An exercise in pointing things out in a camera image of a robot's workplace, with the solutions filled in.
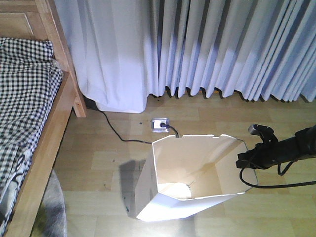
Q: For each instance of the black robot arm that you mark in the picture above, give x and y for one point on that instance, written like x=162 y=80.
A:
x=306 y=140

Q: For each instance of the white plastic trash bin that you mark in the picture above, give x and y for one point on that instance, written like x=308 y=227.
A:
x=186 y=175

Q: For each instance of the white sheer curtain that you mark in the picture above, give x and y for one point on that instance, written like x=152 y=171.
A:
x=113 y=44

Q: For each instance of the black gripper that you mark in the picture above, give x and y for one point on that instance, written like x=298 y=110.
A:
x=264 y=156

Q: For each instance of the floor power outlet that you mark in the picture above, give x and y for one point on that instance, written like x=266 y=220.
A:
x=160 y=125

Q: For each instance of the grey pleated curtain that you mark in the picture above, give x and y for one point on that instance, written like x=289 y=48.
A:
x=259 y=48

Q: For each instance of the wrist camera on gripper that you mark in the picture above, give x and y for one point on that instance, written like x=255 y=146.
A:
x=266 y=133

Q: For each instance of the wooden bed frame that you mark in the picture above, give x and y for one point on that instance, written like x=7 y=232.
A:
x=39 y=20

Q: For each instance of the black white checkered bedsheet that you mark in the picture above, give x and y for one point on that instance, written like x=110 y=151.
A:
x=29 y=81

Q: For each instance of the grey round rug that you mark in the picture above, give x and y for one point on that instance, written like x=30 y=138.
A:
x=51 y=217

